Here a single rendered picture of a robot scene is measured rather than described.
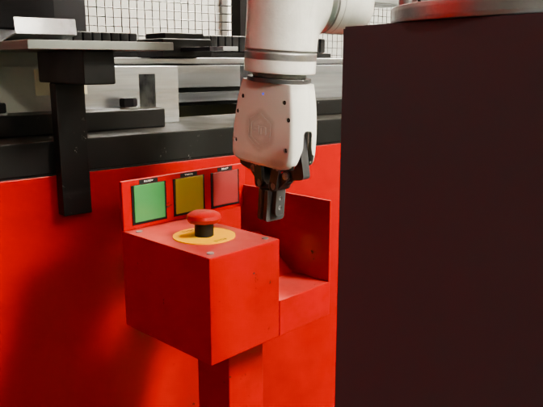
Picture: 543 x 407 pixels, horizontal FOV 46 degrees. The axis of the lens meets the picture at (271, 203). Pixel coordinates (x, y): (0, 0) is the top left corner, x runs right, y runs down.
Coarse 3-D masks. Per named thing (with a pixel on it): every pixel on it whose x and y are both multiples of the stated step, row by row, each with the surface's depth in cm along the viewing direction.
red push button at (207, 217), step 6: (198, 210) 74; (204, 210) 74; (210, 210) 74; (192, 216) 73; (198, 216) 72; (204, 216) 72; (210, 216) 73; (216, 216) 73; (192, 222) 73; (198, 222) 72; (204, 222) 72; (210, 222) 72; (216, 222) 73; (198, 228) 73; (204, 228) 73; (210, 228) 74; (198, 234) 74; (204, 234) 73; (210, 234) 74
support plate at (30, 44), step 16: (0, 48) 75; (16, 48) 71; (32, 48) 69; (48, 48) 70; (64, 48) 71; (80, 48) 72; (96, 48) 74; (112, 48) 75; (128, 48) 76; (144, 48) 77; (160, 48) 79
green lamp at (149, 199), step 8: (144, 184) 77; (152, 184) 78; (160, 184) 79; (136, 192) 77; (144, 192) 78; (152, 192) 78; (160, 192) 79; (136, 200) 77; (144, 200) 78; (152, 200) 79; (160, 200) 80; (136, 208) 77; (144, 208) 78; (152, 208) 79; (160, 208) 80; (136, 216) 77; (144, 216) 78; (152, 216) 79; (160, 216) 80
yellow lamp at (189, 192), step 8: (200, 176) 84; (176, 184) 81; (184, 184) 82; (192, 184) 83; (200, 184) 84; (176, 192) 81; (184, 192) 82; (192, 192) 83; (200, 192) 84; (176, 200) 81; (184, 200) 82; (192, 200) 83; (200, 200) 84; (176, 208) 82; (184, 208) 82; (192, 208) 83; (200, 208) 84
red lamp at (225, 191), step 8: (216, 176) 86; (224, 176) 87; (232, 176) 88; (216, 184) 86; (224, 184) 87; (232, 184) 88; (216, 192) 86; (224, 192) 87; (232, 192) 88; (216, 200) 86; (224, 200) 87; (232, 200) 88
